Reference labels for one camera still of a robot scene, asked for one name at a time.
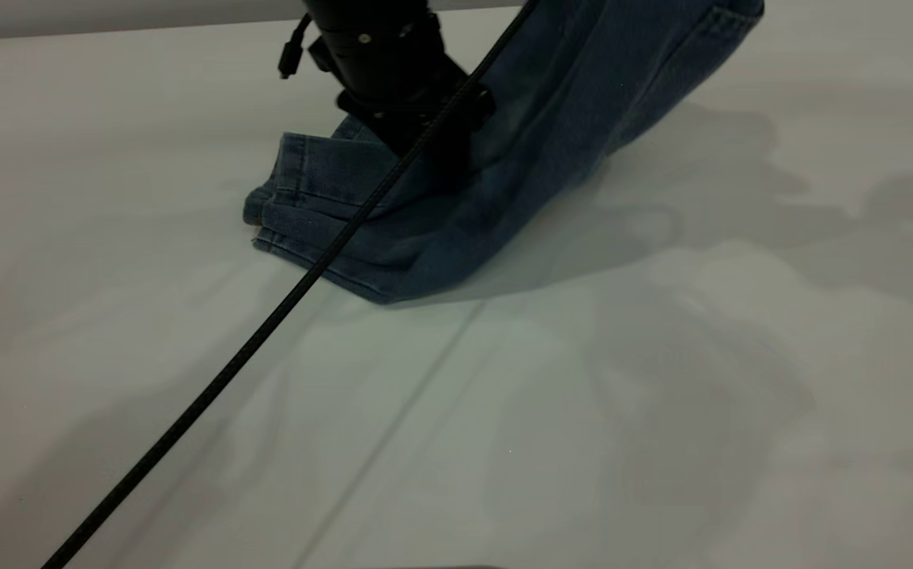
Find thin black cable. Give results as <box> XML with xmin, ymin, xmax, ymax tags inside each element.
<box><xmin>278</xmin><ymin>14</ymin><xmax>315</xmax><ymax>80</ymax></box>

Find black braided cable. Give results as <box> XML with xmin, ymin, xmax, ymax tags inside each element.
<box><xmin>41</xmin><ymin>0</ymin><xmax>540</xmax><ymax>569</ymax></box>

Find blue denim pants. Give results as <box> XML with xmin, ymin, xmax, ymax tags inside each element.
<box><xmin>243</xmin><ymin>0</ymin><xmax>765</xmax><ymax>305</ymax></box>

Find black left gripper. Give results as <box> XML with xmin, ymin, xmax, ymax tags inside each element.
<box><xmin>336</xmin><ymin>55</ymin><xmax>496</xmax><ymax>187</ymax></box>

